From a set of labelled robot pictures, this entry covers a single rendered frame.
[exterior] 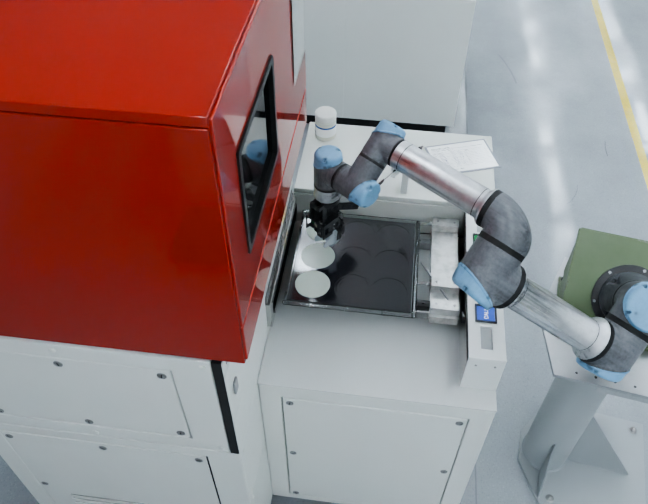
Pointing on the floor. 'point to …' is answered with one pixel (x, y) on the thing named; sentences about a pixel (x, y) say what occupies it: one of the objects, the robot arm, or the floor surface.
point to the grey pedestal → (581, 450)
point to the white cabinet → (368, 447)
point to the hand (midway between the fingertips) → (331, 241)
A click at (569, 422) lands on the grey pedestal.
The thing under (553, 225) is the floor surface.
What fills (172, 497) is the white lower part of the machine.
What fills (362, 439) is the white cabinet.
